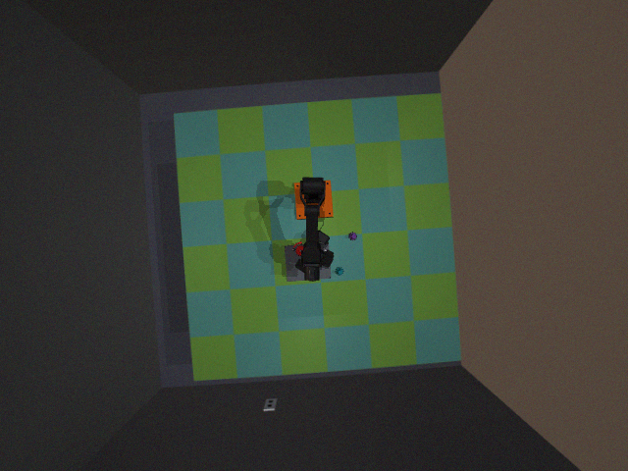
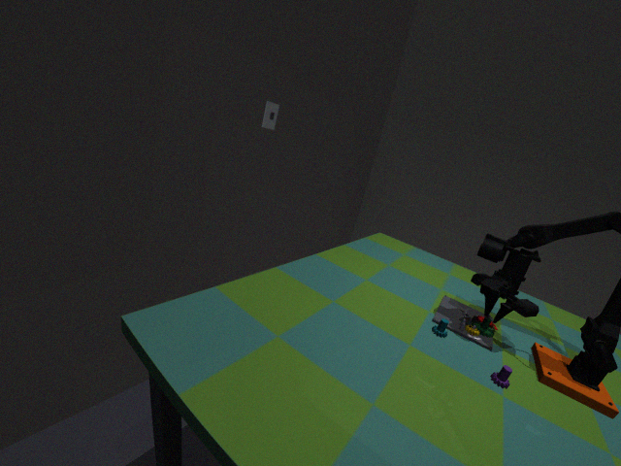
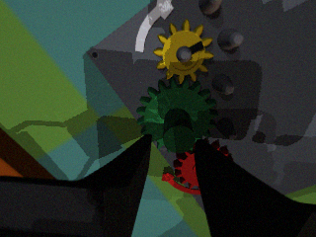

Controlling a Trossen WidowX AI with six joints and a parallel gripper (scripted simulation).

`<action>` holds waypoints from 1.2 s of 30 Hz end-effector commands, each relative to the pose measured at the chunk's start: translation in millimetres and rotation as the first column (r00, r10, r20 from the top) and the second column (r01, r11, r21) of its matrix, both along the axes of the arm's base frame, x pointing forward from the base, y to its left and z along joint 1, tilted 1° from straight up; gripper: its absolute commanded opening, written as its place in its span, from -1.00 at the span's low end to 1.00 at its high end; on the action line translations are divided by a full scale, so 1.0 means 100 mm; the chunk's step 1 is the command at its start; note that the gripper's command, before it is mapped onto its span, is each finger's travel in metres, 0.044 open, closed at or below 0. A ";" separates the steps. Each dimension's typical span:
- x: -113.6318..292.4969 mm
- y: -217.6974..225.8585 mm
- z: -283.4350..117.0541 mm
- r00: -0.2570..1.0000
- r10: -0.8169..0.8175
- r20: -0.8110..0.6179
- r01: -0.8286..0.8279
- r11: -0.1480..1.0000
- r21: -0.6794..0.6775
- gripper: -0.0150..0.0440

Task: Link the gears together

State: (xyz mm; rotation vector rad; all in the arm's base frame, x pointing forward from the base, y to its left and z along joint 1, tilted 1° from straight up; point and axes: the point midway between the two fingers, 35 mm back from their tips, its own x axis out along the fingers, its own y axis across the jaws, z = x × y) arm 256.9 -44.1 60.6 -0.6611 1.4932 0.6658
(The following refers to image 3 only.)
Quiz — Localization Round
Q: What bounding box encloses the red gear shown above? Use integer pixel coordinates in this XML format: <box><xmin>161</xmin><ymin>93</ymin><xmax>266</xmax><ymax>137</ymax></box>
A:
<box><xmin>173</xmin><ymin>140</ymin><xmax>233</xmax><ymax>189</ymax></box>

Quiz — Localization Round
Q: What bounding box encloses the yellow gear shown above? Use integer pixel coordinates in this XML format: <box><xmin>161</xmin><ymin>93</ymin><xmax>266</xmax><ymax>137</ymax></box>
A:
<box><xmin>153</xmin><ymin>19</ymin><xmax>214</xmax><ymax>84</ymax></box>

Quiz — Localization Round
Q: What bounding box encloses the dark green gear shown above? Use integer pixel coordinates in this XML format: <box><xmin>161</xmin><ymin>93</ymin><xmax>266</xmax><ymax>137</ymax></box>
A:
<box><xmin>136</xmin><ymin>76</ymin><xmax>219</xmax><ymax>153</ymax></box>

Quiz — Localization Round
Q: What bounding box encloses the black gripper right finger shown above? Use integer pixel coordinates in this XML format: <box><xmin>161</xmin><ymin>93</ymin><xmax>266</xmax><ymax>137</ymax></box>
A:
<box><xmin>194</xmin><ymin>139</ymin><xmax>316</xmax><ymax>237</ymax></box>

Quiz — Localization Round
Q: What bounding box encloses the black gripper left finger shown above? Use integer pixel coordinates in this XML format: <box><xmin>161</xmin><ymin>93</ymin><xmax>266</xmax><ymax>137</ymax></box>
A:
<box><xmin>0</xmin><ymin>134</ymin><xmax>152</xmax><ymax>237</ymax></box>

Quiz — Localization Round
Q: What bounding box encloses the red curved arrow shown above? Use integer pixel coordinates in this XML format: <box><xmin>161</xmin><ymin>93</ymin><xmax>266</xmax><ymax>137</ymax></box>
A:
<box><xmin>162</xmin><ymin>172</ymin><xmax>200</xmax><ymax>195</ymax></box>

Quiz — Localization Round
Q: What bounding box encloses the white curved arrow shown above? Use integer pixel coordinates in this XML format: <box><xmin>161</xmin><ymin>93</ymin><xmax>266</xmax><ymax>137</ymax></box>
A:
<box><xmin>135</xmin><ymin>0</ymin><xmax>174</xmax><ymax>52</ymax></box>

